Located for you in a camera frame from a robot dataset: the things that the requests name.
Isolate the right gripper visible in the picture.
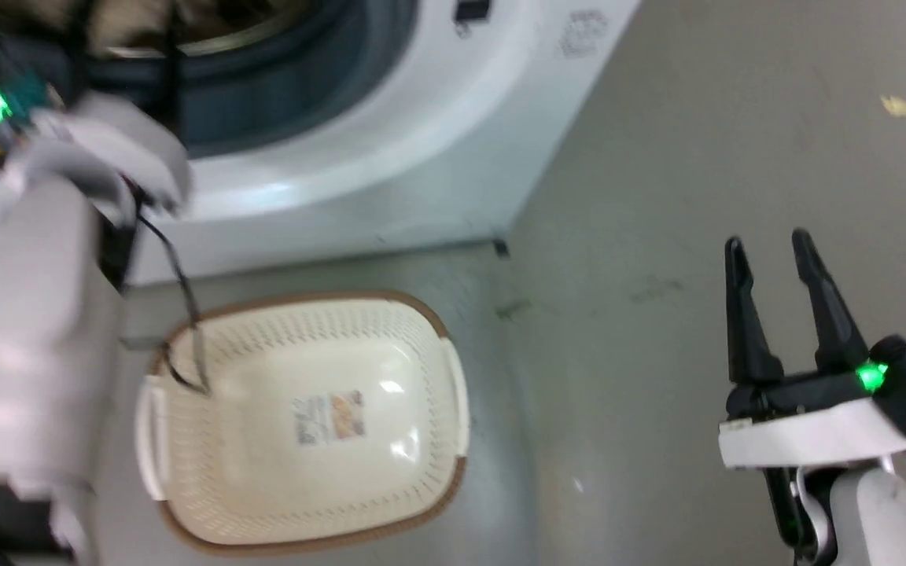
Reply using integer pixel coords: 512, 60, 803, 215
717, 228, 906, 472

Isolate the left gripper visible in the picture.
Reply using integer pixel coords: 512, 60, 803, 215
0, 0, 193, 217

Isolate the tan plush laundry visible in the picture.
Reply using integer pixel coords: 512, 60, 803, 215
9, 0, 312, 53

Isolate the white front-load washing machine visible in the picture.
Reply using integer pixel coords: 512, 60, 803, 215
0, 0, 643, 288

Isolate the cream plastic laundry basket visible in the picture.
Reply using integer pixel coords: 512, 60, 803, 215
135, 289, 471, 556

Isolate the printed basket label sticker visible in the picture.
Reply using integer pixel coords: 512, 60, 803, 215
294, 391, 366, 447

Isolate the grey-blue washer door gasket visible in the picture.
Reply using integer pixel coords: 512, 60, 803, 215
0, 0, 420, 160

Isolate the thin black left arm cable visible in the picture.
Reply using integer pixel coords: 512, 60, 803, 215
135, 211, 213, 396

